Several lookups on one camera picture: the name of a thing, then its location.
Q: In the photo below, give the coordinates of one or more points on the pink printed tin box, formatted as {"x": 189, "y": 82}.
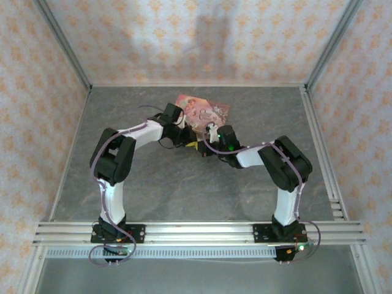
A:
{"x": 203, "y": 111}

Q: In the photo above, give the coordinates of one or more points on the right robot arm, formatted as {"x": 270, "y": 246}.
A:
{"x": 288, "y": 168}

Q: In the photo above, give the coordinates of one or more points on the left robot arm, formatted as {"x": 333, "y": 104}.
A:
{"x": 113, "y": 159}

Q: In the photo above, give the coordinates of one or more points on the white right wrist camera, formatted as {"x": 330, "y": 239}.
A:
{"x": 212, "y": 133}

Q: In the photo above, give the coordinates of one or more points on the aluminium rear rail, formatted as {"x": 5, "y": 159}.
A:
{"x": 199, "y": 84}

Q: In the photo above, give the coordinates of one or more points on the aluminium side rail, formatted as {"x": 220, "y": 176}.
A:
{"x": 69, "y": 159}
{"x": 318, "y": 131}

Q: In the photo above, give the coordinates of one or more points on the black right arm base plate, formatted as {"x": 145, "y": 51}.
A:
{"x": 263, "y": 233}

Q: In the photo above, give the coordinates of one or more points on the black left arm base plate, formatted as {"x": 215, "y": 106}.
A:
{"x": 137, "y": 233}

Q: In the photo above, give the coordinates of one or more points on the aluminium frame post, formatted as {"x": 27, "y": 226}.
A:
{"x": 65, "y": 46}
{"x": 332, "y": 43}

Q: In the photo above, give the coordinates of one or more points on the aluminium frame leg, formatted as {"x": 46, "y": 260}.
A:
{"x": 366, "y": 269}
{"x": 32, "y": 269}

